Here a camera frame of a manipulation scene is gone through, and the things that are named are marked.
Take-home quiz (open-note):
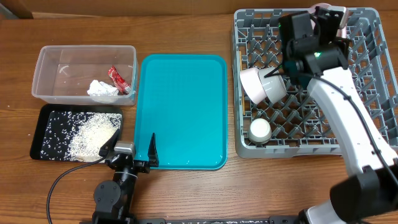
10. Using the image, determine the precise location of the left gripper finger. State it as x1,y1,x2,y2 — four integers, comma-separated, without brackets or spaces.
147,133,159,162
99,129,121,157

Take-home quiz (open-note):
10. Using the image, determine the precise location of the teal serving tray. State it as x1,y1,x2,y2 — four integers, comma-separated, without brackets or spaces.
134,54,228,170

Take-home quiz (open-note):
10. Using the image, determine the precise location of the clear plastic bin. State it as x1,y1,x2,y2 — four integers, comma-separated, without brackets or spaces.
32,45,139,106

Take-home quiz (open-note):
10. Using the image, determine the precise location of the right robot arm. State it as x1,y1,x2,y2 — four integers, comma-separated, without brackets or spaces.
279,7,397,223

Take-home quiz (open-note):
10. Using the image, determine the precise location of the white rice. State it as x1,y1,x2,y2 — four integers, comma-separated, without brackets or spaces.
39,111,123,162

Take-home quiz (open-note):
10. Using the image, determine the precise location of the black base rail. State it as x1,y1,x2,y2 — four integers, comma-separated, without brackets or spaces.
79,216,299,224

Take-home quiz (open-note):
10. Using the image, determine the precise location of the red snack wrapper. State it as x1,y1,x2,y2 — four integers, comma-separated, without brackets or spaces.
108,65,131,95

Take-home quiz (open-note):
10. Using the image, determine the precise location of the large white plate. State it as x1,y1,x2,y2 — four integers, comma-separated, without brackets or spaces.
308,2,348,38

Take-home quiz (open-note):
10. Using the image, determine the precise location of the wooden chopstick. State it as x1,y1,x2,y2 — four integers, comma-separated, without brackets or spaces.
239,51,246,117

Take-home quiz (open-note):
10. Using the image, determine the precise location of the grey dish rack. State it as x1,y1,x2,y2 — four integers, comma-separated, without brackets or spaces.
232,7,397,158

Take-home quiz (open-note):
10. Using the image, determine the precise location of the white cup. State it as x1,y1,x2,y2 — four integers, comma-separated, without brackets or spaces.
248,118,272,144

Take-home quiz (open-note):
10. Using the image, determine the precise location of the white tissue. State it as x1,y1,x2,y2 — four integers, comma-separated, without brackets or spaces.
87,80,119,96

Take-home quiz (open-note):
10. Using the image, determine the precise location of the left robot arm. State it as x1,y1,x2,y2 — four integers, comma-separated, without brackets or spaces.
92,131,159,223

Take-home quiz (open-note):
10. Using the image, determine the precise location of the black plastic tray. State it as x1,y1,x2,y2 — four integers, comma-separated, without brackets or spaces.
30,104,123,161

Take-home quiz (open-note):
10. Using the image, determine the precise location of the grey bowl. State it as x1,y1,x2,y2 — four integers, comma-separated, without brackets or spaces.
259,67,287,103

